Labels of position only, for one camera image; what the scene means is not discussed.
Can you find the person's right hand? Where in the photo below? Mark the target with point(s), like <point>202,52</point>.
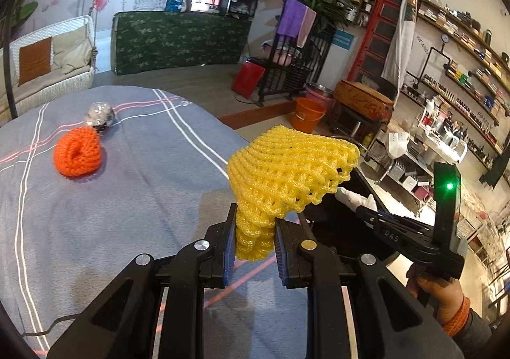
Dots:
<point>442,295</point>

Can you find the red ladder shelf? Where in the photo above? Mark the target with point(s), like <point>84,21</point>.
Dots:
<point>378,36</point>

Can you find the yellow foam fruit net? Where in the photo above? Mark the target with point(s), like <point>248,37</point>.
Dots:
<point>279,172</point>

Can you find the wooden box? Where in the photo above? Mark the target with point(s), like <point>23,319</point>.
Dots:
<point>362,100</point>

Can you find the blue plastic bag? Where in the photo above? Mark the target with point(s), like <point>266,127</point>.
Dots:
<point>175,4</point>

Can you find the blue striped cloth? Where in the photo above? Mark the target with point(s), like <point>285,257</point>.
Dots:
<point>139,183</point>

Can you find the orange plastic bucket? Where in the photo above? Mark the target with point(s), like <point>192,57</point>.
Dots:
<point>306,116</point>

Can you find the green patterned covered counter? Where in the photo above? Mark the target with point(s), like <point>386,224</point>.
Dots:
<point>179,42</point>

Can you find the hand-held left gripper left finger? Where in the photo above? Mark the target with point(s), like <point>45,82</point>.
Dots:
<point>227,247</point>

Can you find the wall shelves of bottles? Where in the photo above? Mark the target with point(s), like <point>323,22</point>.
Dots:
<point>466,64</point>

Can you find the white hanging cloth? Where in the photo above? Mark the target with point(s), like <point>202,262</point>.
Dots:
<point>402,16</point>

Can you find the blue wall sign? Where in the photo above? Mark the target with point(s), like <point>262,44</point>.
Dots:
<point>344,40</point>

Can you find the white plastic wrapper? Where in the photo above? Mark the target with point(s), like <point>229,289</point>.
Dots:
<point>354,199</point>

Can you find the black metal rack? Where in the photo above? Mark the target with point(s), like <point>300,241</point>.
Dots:
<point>287,76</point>

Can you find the orange cushion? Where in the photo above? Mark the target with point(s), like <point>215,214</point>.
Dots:
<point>35,61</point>

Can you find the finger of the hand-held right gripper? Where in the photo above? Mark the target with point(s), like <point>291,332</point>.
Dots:
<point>392,233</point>

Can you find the pink towel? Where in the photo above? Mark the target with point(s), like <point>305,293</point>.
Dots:
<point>306,26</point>

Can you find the person's right forearm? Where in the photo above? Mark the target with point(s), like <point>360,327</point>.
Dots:
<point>474,331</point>

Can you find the pink basin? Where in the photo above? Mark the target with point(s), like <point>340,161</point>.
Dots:
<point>320,94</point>

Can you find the beige cushion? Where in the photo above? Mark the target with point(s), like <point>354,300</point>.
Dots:
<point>71,50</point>

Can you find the red bag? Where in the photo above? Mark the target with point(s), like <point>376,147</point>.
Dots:
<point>248,79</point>

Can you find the crumpled clear plastic wrapper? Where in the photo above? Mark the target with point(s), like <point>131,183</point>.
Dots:
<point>99,115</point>

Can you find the purple towel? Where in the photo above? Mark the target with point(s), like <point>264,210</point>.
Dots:
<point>290,16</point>

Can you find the white wicker sofa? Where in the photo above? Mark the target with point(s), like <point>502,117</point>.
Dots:
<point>48,92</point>

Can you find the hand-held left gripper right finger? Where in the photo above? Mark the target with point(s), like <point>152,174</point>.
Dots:
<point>281,255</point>

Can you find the orange foam fruit net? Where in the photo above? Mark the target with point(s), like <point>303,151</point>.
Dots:
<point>77,154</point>

